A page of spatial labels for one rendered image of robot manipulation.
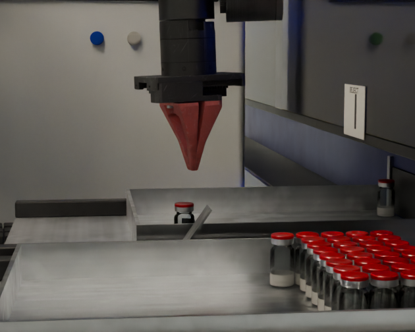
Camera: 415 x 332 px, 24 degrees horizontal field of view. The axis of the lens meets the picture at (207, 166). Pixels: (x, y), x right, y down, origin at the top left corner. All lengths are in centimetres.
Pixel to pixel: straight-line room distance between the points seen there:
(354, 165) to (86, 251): 63
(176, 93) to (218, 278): 20
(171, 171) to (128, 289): 76
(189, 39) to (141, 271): 24
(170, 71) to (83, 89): 60
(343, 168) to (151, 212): 38
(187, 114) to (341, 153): 57
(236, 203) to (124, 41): 44
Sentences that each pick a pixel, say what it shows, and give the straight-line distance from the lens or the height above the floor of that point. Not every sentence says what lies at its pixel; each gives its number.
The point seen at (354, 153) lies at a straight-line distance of 143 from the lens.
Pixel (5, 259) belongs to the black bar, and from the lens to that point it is 90.
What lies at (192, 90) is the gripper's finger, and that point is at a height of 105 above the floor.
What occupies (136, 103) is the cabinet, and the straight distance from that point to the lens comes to 157.
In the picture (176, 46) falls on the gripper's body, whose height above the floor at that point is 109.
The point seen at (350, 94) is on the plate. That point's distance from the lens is 114.
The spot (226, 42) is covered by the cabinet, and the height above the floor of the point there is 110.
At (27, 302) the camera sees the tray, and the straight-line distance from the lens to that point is 82.
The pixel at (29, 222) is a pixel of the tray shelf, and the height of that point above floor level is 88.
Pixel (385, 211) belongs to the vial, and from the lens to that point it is 122.
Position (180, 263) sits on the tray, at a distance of 89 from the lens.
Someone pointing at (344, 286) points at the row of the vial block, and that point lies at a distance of 70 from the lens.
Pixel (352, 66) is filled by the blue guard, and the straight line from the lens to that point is 114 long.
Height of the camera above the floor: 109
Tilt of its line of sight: 7 degrees down
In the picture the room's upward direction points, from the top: straight up
